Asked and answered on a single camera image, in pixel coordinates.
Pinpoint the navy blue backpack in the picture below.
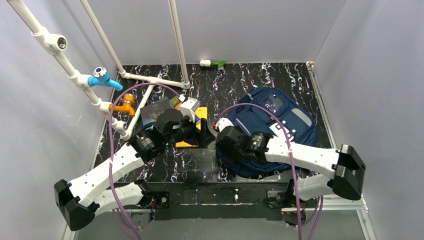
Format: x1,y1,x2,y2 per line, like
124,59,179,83
215,87,319,178

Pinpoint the dark blue hardcover book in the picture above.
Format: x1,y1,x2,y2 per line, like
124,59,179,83
137,97,173,127

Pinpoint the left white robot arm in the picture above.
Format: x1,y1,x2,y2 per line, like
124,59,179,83
53,108,216,231

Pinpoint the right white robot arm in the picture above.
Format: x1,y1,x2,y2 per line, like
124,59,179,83
215,126,366,203

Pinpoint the yellow notebook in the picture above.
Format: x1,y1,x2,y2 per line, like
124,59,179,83
175,106,208,148

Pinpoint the blue orange paperback book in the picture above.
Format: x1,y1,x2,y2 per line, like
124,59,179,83
169,94,186,110

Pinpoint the orange plastic tap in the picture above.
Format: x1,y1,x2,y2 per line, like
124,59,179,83
113,93,136,118

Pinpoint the green white pipe fitting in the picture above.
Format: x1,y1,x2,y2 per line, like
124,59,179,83
199,59,227,74

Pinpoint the blue plastic tap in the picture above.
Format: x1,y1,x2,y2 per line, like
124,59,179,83
87,66,123,91

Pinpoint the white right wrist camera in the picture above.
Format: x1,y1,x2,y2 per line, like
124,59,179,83
212,117,234,133

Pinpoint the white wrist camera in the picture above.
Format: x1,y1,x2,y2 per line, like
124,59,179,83
212,117,234,133
179,97,200,124

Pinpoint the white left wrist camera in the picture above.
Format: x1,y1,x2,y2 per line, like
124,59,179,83
179,97,200,124

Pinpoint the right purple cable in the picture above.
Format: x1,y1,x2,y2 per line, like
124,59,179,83
214,102,325,240

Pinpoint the purple cable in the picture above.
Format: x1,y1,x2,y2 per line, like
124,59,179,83
107,82,186,240
214,102,325,240

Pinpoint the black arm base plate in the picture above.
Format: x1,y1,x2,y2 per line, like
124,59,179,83
119,181,332,222

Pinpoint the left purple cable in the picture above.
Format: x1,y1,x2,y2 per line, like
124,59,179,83
107,82,186,240

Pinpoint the white pvc pipe frame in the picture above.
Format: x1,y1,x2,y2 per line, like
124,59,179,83
0,0,176,143

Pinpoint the aluminium rail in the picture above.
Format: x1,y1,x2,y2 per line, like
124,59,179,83
62,195,379,240

